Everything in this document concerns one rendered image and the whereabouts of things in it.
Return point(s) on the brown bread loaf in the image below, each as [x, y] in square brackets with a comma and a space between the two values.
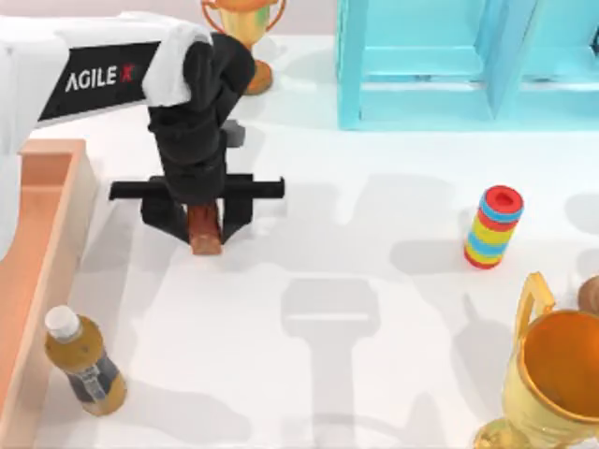
[205, 234]

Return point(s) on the shallow salmon-coloured box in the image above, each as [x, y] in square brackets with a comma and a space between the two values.
[44, 243]

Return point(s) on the amber bottle with white cap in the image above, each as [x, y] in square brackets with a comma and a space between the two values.
[84, 360]

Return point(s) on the small gold trophy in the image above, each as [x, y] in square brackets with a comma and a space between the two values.
[243, 23]

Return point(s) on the light blue rack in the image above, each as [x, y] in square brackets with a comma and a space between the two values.
[421, 61]

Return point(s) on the stack of coloured rings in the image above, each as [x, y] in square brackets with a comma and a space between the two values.
[492, 229]

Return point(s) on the large gold trophy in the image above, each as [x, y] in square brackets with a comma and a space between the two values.
[557, 374]

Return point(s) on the brown round object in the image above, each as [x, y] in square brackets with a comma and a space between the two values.
[590, 294]

